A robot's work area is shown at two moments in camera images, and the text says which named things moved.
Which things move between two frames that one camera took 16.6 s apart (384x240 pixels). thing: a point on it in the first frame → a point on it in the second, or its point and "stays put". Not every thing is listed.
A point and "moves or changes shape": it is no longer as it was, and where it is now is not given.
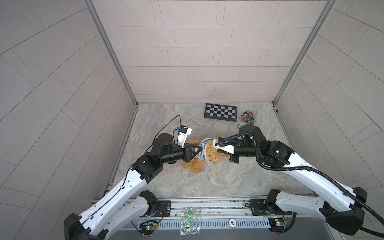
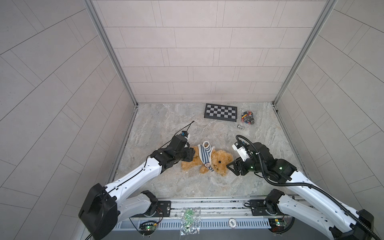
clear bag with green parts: x=190 y=223 stays put
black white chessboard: x=221 y=112 stays put
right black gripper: x=232 y=159 → x=236 y=163
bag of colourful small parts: x=247 y=117 stays put
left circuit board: x=147 y=227 stays put
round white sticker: x=232 y=222 stays put
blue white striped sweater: x=201 y=155 moves or changes shape
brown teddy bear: x=212 y=155 moves or changes shape
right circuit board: x=277 y=225 stays put
